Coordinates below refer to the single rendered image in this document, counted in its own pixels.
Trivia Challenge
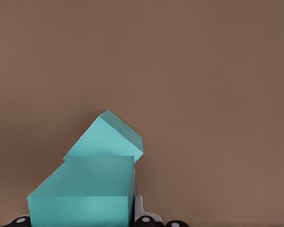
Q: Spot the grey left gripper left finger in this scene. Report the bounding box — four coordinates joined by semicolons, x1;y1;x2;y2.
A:
2;214;32;227

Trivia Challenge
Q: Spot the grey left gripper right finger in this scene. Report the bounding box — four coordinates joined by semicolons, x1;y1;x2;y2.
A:
132;194;166;227

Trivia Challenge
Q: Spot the blue cube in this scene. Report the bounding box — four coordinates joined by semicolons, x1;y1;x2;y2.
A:
27;155;136;227
62;109;144;162

